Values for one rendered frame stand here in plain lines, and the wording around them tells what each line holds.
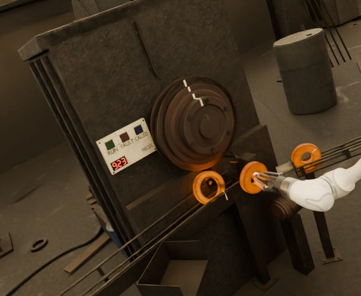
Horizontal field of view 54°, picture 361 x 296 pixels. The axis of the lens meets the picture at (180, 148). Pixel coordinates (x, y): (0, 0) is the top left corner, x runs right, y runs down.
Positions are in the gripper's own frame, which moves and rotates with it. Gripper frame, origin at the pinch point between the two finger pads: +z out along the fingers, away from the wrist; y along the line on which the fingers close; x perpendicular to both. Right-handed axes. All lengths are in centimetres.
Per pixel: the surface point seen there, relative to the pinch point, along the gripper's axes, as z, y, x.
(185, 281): -3, -52, -24
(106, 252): 154, -60, -92
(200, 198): 25.0, -18.3, -11.5
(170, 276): 6, -55, -24
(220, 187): 24.6, -5.1, -12.8
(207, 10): 41, 30, 73
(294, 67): 169, 218, -33
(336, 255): -2, 42, -84
